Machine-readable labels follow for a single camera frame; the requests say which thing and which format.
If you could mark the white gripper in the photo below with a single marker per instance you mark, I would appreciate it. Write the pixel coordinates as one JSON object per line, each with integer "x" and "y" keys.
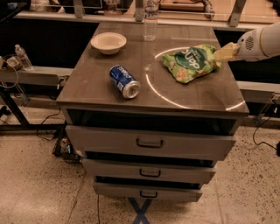
{"x": 248, "y": 46}

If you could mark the green rice chip bag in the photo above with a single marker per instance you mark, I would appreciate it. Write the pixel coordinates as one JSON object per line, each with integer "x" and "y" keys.
{"x": 191, "y": 63}

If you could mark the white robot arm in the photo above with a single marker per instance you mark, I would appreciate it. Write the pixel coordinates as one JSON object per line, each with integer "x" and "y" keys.
{"x": 271, "y": 40}

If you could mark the clear water bottle on cabinet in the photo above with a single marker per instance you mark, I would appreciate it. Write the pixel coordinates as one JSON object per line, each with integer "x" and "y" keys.
{"x": 150, "y": 19}

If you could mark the grey drawer cabinet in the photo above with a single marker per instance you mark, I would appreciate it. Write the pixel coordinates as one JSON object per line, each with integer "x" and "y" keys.
{"x": 209, "y": 105}

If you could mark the blue soda can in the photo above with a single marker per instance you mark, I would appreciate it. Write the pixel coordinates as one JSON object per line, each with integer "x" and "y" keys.
{"x": 124, "y": 81}

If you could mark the top drawer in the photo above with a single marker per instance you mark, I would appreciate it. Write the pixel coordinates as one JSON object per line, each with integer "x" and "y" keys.
{"x": 150, "y": 143}

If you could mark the drawer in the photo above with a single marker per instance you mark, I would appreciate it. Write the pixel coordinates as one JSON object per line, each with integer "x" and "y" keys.
{"x": 158, "y": 172}
{"x": 147, "y": 192}
{"x": 150, "y": 143}

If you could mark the white bowl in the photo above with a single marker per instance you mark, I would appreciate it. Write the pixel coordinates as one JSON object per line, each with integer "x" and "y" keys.
{"x": 108, "y": 43}

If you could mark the middle drawer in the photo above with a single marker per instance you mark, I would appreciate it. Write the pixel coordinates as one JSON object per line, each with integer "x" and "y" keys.
{"x": 158, "y": 172}

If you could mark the bottom drawer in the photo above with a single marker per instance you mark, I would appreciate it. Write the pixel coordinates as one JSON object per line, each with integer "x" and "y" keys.
{"x": 147, "y": 192}

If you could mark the left metal bench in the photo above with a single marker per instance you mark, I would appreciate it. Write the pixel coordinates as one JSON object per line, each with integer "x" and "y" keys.
{"x": 42, "y": 80}

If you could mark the blue tape cross on floor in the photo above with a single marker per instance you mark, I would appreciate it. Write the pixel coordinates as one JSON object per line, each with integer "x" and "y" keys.
{"x": 141, "y": 217}

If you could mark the small water bottle on bench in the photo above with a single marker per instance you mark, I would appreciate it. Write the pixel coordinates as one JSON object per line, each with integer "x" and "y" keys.
{"x": 24, "y": 59}

